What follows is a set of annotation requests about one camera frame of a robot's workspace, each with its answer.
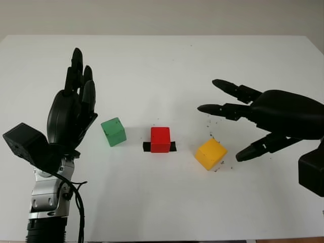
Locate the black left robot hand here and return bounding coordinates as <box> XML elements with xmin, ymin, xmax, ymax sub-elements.
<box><xmin>47</xmin><ymin>47</ymin><xmax>99</xmax><ymax>152</ymax></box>

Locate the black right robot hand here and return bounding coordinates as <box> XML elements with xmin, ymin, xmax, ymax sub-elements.
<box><xmin>196</xmin><ymin>78</ymin><xmax>324</xmax><ymax>163</ymax></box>

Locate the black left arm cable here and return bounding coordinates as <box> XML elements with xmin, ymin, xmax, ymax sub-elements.
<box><xmin>54</xmin><ymin>172</ymin><xmax>88</xmax><ymax>243</ymax></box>

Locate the black tape strip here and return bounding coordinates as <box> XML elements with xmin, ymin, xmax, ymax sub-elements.
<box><xmin>142</xmin><ymin>141</ymin><xmax>177</xmax><ymax>153</ymax></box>

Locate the red cube block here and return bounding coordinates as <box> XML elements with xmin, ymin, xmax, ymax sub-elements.
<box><xmin>150</xmin><ymin>127</ymin><xmax>171</xmax><ymax>154</ymax></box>

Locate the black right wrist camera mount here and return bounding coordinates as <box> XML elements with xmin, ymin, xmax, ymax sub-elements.
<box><xmin>298</xmin><ymin>136</ymin><xmax>324</xmax><ymax>198</ymax></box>

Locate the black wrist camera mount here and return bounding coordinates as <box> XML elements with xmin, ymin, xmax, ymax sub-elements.
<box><xmin>2</xmin><ymin>123</ymin><xmax>82</xmax><ymax>175</ymax></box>
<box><xmin>298</xmin><ymin>136</ymin><xmax>324</xmax><ymax>198</ymax></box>

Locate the green cube block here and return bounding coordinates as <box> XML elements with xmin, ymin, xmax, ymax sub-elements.
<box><xmin>100</xmin><ymin>117</ymin><xmax>127</xmax><ymax>147</ymax></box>

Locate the yellow cube block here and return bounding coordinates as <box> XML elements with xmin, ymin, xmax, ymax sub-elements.
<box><xmin>194</xmin><ymin>138</ymin><xmax>228</xmax><ymax>171</ymax></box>

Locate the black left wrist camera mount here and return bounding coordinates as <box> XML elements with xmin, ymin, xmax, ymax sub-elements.
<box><xmin>2</xmin><ymin>123</ymin><xmax>82</xmax><ymax>175</ymax></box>

